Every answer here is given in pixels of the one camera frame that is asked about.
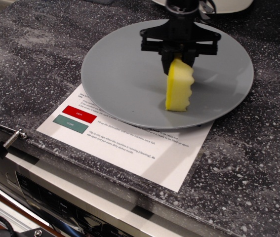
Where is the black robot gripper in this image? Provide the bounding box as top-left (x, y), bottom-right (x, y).
top-left (140, 0), bottom-right (221, 75)

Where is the yellow ridged sponge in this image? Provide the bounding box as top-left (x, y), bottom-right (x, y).
top-left (165, 56), bottom-right (195, 112)

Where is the grey round plate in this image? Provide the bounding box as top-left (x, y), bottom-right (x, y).
top-left (81, 20), bottom-right (254, 129)

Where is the metal spoon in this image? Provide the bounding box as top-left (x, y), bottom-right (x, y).
top-left (199, 10), bottom-right (211, 24)

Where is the white bowl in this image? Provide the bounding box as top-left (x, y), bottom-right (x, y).
top-left (153, 0), bottom-right (253, 14)

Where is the white laminated instruction sheet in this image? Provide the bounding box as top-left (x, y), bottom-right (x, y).
top-left (38, 86), bottom-right (212, 192)

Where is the stainless steel dishwasher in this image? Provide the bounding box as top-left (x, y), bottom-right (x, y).
top-left (0, 153), bottom-right (223, 237)

